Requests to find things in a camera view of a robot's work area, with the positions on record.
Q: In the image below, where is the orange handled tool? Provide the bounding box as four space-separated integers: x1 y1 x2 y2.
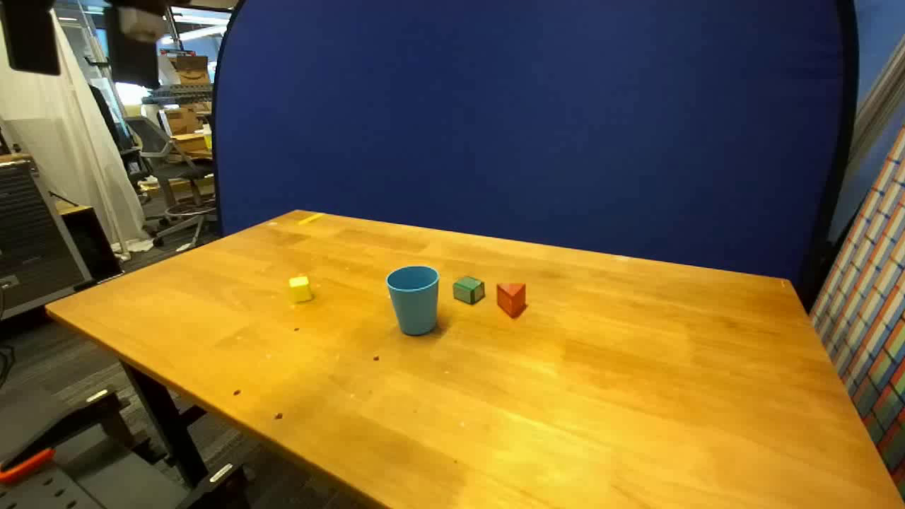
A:
0 448 53 486

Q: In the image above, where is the background storage shelf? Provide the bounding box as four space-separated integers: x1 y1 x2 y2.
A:
123 51 218 251

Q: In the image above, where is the red triangular block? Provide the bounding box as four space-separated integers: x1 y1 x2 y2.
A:
497 283 525 317

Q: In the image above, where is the colourful checkered panel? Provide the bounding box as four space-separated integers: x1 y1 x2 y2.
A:
811 130 905 492

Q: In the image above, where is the blue fabric backdrop screen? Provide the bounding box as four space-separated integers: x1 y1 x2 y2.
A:
215 0 856 297

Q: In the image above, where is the white hanging cloth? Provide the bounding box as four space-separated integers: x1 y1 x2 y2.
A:
0 17 153 257

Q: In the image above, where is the yellow block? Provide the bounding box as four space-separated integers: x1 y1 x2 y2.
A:
287 274 314 307

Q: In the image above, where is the blue plastic cup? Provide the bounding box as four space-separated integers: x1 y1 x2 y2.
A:
386 266 439 336

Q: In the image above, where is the green cube block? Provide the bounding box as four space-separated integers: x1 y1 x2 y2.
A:
452 274 487 307

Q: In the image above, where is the black equipment case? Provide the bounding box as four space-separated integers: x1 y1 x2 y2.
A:
0 155 90 321

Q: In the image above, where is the black table leg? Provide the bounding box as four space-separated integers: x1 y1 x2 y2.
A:
123 365 251 509

